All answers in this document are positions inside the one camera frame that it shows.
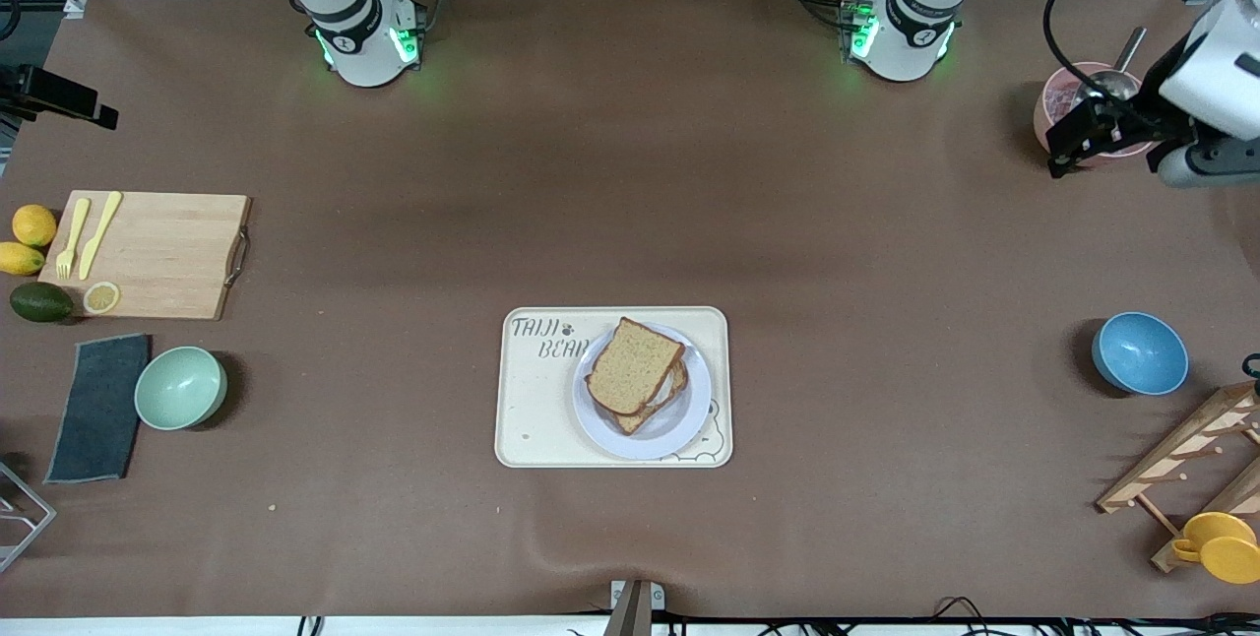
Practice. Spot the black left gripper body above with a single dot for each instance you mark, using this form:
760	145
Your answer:
1150	120

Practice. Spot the lavender round plate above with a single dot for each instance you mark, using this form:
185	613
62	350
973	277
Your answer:
679	434

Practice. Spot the plain brown bread slice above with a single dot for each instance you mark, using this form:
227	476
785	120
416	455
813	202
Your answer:
635	365

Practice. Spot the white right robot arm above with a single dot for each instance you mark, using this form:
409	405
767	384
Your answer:
359	35

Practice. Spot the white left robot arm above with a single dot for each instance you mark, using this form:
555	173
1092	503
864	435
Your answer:
906	21

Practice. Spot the pink bowl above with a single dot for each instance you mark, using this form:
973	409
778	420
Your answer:
1053	95

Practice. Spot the metal scoop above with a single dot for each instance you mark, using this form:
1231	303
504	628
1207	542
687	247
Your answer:
1127	50

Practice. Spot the yellow lemon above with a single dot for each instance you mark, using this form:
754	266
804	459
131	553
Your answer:
34	224
20	259

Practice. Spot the yellow plastic knife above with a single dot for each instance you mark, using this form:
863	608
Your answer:
98	234

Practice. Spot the yellow plastic fork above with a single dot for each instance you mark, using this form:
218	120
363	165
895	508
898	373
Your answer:
71	237

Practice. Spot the wooden cutting board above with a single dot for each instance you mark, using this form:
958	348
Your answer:
167	242

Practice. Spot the lemon half slice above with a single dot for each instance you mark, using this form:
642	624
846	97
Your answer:
101	297

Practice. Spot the dark green avocado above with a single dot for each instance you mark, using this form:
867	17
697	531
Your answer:
41	302

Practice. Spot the blue bowl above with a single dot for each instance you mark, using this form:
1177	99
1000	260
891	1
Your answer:
1140	353

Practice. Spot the mint green bowl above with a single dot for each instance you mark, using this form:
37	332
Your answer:
180	388

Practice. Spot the grey folded cloth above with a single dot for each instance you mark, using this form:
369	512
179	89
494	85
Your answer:
98	410

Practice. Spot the wooden drying rack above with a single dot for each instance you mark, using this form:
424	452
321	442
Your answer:
1181	449

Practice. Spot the yellow cup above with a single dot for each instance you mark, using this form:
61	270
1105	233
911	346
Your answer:
1226	547

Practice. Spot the fried egg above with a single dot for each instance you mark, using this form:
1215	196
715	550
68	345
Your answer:
671	388

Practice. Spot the bread slice under egg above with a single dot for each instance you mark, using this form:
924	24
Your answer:
635	422

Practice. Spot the cream bear print tray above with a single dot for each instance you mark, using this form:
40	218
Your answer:
536	410

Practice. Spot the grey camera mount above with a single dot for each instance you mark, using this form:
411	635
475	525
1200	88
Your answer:
635	606

